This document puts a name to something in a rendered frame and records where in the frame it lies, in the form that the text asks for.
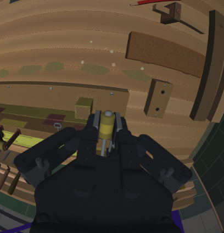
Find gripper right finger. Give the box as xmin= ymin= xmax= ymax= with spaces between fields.
xmin=112 ymin=112 xmax=193 ymax=193

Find brown wooden dowel rack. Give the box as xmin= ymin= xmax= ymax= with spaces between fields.
xmin=143 ymin=78 xmax=174 ymax=119

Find yellow-handled grey hook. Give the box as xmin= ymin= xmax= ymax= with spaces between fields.
xmin=98 ymin=109 xmax=116 ymax=157

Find brown cork sanding block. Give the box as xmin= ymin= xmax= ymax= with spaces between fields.
xmin=125 ymin=30 xmax=206 ymax=79

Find olive-handled chisel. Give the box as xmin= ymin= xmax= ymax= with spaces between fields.
xmin=7 ymin=171 xmax=21 ymax=195

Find olive green jig fence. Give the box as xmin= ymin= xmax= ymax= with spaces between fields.
xmin=0 ymin=103 xmax=88 ymax=124

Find stacked wooden boards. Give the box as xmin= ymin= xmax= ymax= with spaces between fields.
xmin=171 ymin=158 xmax=198 ymax=211

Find olive cork-faced length stop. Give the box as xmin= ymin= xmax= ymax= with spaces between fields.
xmin=74 ymin=97 xmax=94 ymax=120

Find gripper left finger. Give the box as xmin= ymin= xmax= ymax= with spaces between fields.
xmin=13 ymin=110 xmax=102 ymax=189

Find yellow-green jig rail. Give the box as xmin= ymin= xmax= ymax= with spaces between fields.
xmin=1 ymin=130 xmax=79 ymax=157

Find red flat tool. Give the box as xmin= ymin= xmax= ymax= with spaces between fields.
xmin=137 ymin=0 xmax=178 ymax=5

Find wooden marking gauge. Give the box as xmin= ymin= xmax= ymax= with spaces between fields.
xmin=152 ymin=2 xmax=205 ymax=35

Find brown wooden jig base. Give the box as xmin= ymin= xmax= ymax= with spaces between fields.
xmin=0 ymin=81 xmax=130 ymax=165

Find long wooden straightedge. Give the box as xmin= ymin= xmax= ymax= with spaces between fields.
xmin=189 ymin=9 xmax=224 ymax=122

